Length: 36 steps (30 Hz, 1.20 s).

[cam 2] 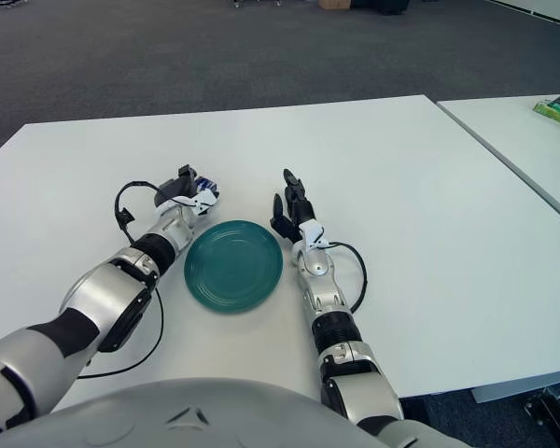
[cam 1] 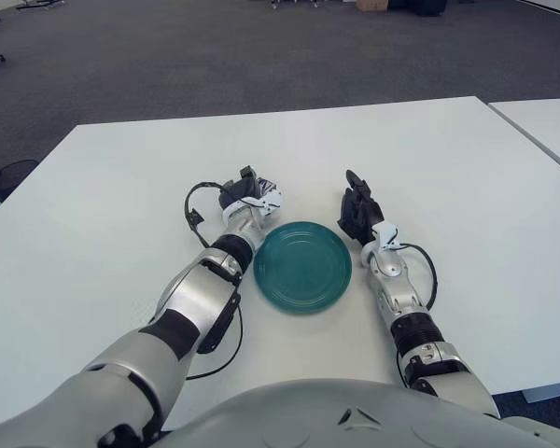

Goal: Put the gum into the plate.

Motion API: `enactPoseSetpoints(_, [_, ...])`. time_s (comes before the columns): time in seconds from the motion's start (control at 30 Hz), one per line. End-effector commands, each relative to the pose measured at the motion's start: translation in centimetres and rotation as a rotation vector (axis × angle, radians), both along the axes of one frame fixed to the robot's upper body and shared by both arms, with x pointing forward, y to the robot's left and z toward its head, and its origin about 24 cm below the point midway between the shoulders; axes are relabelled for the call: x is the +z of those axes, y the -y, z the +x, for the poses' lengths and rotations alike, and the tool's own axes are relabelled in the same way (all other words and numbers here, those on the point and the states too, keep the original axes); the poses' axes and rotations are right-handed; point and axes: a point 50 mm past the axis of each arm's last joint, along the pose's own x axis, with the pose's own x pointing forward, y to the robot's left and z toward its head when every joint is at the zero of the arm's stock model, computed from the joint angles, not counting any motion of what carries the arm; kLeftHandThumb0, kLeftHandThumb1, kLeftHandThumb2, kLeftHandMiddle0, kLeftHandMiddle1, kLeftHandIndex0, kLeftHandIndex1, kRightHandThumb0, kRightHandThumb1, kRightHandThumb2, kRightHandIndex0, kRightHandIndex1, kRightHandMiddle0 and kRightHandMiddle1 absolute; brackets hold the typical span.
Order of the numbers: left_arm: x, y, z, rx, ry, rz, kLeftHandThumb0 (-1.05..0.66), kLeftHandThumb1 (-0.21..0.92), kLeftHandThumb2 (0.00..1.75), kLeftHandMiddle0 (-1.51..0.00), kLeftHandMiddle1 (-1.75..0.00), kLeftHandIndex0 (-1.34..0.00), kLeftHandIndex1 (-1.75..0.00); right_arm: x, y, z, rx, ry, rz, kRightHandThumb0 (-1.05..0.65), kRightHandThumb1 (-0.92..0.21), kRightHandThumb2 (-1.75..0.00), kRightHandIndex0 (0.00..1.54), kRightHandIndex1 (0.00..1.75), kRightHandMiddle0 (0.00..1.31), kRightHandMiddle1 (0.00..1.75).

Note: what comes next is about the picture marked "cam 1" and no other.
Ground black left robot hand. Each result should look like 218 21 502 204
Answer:
217 165 259 209

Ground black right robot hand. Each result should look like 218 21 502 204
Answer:
336 169 386 246

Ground green round plate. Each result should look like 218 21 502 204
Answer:
252 221 354 315

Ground wheeled rack base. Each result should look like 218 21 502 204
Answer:
268 0 328 10

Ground black bin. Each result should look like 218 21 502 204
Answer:
387 0 449 18

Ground grey robot torso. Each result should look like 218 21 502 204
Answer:
158 378 560 448

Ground black mesh chair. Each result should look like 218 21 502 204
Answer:
0 159 39 200

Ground black floor stand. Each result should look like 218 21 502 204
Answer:
16 0 69 10

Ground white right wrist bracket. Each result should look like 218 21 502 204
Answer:
371 222 400 251

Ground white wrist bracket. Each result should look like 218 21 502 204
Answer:
221 185 286 219
371 222 400 251

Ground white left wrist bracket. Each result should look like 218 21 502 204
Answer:
221 185 286 219

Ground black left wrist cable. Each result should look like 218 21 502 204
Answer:
183 179 237 248

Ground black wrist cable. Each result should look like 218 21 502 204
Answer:
183 179 237 248
399 242 438 310

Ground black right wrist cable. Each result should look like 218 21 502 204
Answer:
399 242 438 310

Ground black left elbow cable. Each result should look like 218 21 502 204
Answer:
185 298 244 380

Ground grey table frame beam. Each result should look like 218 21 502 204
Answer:
525 382 560 405

